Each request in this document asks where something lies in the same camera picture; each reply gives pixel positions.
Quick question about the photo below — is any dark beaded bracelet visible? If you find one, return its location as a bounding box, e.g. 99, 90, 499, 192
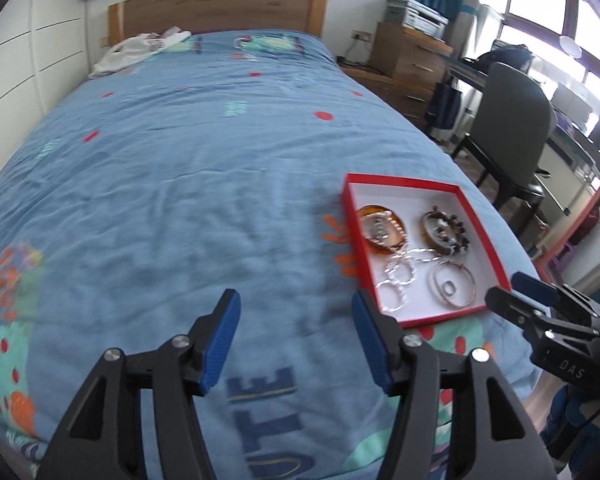
427, 204, 470, 256

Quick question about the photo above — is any round white lamp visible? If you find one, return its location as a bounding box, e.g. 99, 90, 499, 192
559, 34, 584, 59

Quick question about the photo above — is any white cloth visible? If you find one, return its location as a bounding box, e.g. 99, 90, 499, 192
88, 28, 194, 79

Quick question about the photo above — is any white wardrobe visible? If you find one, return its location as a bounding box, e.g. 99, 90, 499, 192
0, 0, 89, 207

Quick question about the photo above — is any grey printer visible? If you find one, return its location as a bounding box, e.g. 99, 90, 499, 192
383, 0, 451, 36

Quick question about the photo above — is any amber bangle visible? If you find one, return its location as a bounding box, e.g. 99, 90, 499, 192
358, 203, 410, 255

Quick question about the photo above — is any grey office chair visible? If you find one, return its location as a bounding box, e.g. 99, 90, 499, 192
452, 61, 556, 211

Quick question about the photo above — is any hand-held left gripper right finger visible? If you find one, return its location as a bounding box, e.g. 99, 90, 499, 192
351, 290, 559, 480

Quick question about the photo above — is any red jewelry box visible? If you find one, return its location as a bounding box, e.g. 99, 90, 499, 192
342, 173, 512, 330

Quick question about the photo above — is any black cable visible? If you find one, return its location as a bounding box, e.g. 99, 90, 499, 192
577, 394, 600, 427

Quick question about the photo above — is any white beaded bracelet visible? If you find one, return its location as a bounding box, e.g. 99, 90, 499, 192
362, 211, 409, 249

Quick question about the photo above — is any white desk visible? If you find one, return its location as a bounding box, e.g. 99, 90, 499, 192
447, 54, 600, 197

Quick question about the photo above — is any pink framed mirror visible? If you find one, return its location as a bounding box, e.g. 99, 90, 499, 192
534, 174, 600, 272

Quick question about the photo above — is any twisted silver bracelet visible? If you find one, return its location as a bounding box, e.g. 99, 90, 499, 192
404, 245, 451, 265

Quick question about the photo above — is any wooden dresser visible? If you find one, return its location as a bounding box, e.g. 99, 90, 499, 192
369, 22, 454, 129

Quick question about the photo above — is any wooden headboard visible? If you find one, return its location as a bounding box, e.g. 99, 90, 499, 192
107, 0, 330, 52

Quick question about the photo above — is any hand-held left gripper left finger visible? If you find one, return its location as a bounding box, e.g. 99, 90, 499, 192
36, 288, 242, 480

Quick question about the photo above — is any thin metal bangle with clasp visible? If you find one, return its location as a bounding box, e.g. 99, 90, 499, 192
431, 259, 477, 310

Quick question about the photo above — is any blue printed blanket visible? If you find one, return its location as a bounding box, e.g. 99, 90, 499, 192
0, 30, 547, 480

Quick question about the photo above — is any dark brown bangle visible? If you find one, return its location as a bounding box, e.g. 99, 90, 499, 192
419, 211, 469, 254

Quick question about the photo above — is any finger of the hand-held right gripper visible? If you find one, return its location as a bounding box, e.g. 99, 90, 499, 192
511, 271, 600, 331
484, 286, 599, 342

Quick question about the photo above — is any dark blue bag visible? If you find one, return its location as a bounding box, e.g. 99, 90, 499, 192
424, 79, 464, 141

